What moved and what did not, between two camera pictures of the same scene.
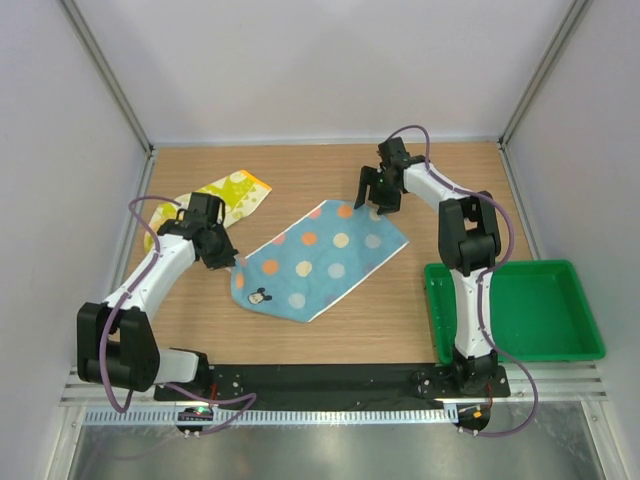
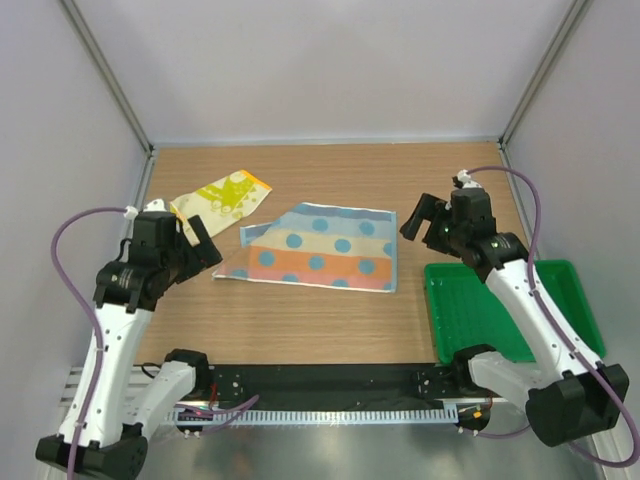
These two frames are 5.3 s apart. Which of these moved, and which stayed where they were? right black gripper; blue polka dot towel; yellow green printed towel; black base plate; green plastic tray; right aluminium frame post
Moved: right black gripper; blue polka dot towel
Stayed: black base plate; yellow green printed towel; right aluminium frame post; green plastic tray
